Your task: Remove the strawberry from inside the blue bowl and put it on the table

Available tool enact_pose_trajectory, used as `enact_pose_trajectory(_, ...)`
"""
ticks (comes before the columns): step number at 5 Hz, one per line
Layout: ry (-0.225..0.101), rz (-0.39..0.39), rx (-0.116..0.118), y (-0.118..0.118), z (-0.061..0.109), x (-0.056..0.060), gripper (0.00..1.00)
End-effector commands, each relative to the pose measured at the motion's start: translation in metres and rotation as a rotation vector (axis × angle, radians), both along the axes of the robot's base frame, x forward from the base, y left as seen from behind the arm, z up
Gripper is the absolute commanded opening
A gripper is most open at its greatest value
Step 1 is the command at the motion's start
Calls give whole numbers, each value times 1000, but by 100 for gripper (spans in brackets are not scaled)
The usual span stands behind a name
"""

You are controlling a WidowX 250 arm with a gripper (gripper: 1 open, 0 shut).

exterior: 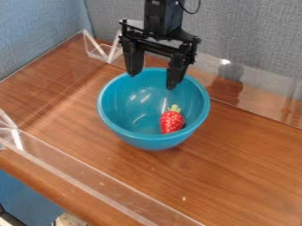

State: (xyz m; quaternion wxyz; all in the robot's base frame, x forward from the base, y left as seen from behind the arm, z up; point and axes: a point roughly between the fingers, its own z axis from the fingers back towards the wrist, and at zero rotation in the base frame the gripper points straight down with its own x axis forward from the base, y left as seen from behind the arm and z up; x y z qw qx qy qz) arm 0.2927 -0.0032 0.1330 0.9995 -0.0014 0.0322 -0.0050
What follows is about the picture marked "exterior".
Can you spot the clear acrylic back barrier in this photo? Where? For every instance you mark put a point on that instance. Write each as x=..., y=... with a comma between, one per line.
x=261, y=92

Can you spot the clear acrylic front barrier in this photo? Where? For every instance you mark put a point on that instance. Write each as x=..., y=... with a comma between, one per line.
x=99, y=197

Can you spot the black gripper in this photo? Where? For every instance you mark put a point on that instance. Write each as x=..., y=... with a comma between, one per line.
x=177, y=44

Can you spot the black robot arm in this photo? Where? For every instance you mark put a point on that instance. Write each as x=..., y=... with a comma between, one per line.
x=164, y=16

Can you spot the red toy strawberry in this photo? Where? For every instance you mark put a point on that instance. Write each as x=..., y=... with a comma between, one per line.
x=172, y=120

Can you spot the clear acrylic corner bracket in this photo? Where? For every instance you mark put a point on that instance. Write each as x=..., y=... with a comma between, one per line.
x=101, y=51

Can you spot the clear acrylic barrier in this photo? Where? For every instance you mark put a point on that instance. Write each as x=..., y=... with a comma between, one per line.
x=99, y=197
x=261, y=92

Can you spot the blue plastic bowl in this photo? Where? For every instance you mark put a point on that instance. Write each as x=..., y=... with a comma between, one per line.
x=132, y=103

